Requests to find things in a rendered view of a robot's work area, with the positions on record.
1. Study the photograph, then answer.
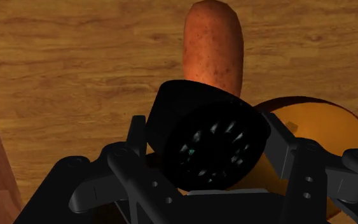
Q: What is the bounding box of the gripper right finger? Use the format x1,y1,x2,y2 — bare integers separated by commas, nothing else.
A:
261,111,358,224

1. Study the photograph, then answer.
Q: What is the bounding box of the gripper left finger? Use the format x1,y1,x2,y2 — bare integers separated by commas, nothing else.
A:
13,115,181,224

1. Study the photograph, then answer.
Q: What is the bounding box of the black round perforated container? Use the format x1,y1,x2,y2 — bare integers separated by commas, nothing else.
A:
145,80,272,192

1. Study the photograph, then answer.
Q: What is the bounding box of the orange bowl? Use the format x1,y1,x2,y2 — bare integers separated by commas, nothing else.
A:
146,95,358,221

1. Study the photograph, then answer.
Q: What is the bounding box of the reddish brown potato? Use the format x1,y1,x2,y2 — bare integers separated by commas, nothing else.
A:
182,0,245,98

